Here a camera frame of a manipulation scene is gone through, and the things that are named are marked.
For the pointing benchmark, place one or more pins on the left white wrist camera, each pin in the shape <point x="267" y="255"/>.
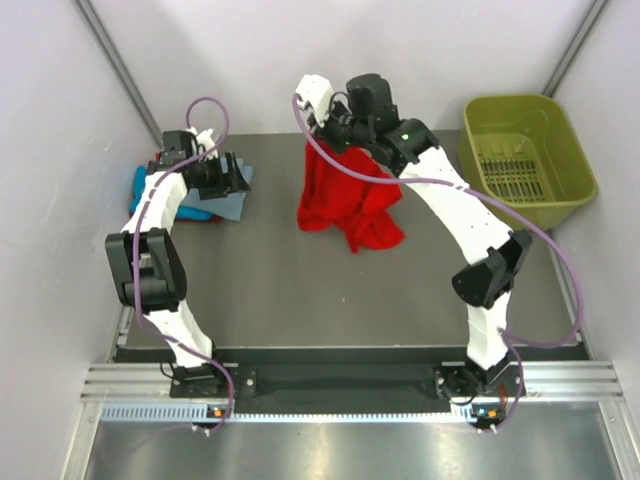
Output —
<point x="204" y="140"/>

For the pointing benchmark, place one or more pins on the grey-blue folded t shirt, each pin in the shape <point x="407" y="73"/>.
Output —
<point x="228" y="208"/>

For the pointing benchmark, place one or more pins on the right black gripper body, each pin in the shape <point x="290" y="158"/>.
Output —
<point x="341" y="131"/>

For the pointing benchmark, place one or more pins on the green plastic basket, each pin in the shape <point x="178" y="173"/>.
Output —
<point x="522" y="150"/>

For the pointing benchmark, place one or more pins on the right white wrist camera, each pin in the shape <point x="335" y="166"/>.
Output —
<point x="315" y="92"/>

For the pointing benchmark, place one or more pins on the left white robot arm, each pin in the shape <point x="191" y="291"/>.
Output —
<point x="145" y="265"/>

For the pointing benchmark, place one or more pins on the white slotted cable duct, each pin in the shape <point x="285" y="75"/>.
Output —
<point x="206" y="414"/>

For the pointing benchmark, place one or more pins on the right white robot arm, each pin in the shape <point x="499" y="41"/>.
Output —
<point x="494" y="252"/>

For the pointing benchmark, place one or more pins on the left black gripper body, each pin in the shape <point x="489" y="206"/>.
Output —
<point x="209" y="174"/>

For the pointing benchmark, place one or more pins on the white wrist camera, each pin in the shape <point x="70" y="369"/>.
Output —
<point x="204" y="140"/>
<point x="315" y="92"/>

